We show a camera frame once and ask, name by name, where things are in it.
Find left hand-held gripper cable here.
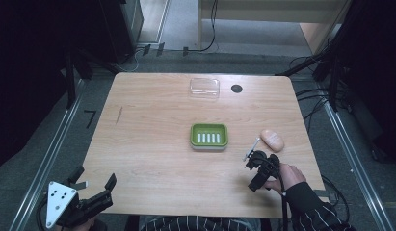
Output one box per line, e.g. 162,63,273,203
36,194,49,227

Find person's striped clothing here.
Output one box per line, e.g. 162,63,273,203
139,215,261,231

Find green soap dish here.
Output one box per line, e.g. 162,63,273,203
190,123,229,151

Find black hanging cable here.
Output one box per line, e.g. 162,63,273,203
185,0,219,55

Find metal floor rail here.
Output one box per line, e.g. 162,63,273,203
8,80,85,231
323,101,396,231

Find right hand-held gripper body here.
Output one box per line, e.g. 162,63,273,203
243,138,281,181

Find person's left hand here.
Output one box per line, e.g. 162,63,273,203
55,218,97,231

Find bundle of black floor cables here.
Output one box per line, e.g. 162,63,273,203
288,55,334,133

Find hand-held gripper cable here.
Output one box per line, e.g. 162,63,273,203
277,163,290,231
36,194,49,227

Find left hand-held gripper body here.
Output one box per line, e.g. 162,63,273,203
45,181,114,229

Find pink soap bar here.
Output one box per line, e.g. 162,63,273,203
260,129,285,153

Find dark curtain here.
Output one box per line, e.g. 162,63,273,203
0,0,105,171

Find right hand-held gripper cable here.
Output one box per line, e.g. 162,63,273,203
277,163,290,231

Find person's right hand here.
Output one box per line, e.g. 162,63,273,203
266,163,307,194

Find black looped cable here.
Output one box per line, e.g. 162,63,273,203
320,174,352,223

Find white floor cable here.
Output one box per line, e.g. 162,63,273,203
114,47,145,73

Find light wooden furniture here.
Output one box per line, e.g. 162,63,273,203
198,0,352,56

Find black cabinet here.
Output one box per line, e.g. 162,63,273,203
98,0,145,64

